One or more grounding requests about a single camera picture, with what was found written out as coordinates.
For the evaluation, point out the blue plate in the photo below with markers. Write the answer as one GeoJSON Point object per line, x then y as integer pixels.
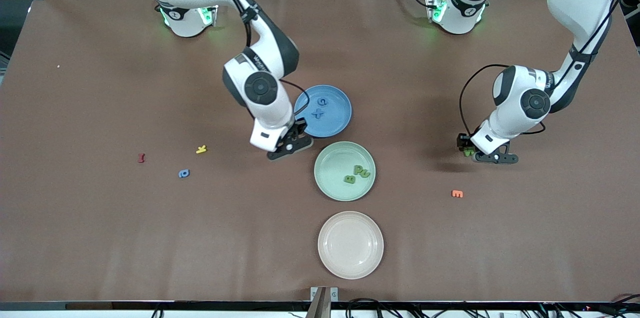
{"type": "Point", "coordinates": [335, 120]}

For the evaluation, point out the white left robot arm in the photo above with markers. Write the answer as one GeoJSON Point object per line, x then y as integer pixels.
{"type": "Point", "coordinates": [515, 118]}

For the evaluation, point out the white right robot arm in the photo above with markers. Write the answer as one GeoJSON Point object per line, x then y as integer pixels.
{"type": "Point", "coordinates": [272, 113]}

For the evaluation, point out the blue letter X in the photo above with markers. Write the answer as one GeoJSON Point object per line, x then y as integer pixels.
{"type": "Point", "coordinates": [318, 113]}

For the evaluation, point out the brown table cover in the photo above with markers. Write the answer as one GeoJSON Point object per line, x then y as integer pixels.
{"type": "Point", "coordinates": [250, 238]}

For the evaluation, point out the blue letter G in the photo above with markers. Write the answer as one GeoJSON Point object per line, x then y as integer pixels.
{"type": "Point", "coordinates": [323, 102]}

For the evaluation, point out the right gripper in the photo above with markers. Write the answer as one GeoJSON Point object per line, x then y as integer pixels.
{"type": "Point", "coordinates": [300, 127]}

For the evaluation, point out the green letter N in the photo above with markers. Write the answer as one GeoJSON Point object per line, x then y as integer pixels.
{"type": "Point", "coordinates": [468, 153]}

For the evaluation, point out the beige plate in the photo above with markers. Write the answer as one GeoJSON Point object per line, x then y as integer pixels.
{"type": "Point", "coordinates": [350, 245]}

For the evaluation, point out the orange letter E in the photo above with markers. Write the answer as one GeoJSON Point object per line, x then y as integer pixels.
{"type": "Point", "coordinates": [457, 193]}

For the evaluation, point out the blue letter Q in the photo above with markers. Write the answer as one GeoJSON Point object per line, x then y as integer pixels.
{"type": "Point", "coordinates": [184, 173]}

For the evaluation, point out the green plate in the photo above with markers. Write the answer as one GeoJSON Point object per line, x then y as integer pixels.
{"type": "Point", "coordinates": [332, 173]}

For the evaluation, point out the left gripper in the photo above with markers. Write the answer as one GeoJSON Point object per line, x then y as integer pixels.
{"type": "Point", "coordinates": [462, 141]}

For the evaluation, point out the green letter U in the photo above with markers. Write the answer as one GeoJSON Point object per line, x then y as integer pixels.
{"type": "Point", "coordinates": [365, 174]}

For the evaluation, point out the green letter P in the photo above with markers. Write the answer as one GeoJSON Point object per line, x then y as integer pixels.
{"type": "Point", "coordinates": [357, 169]}

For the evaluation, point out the green letter B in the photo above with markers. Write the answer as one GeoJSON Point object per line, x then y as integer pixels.
{"type": "Point", "coordinates": [349, 178]}

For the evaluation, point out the yellow letter K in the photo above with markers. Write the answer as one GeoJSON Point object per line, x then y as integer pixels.
{"type": "Point", "coordinates": [201, 149]}

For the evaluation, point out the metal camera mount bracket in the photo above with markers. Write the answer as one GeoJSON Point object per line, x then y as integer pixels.
{"type": "Point", "coordinates": [320, 303]}

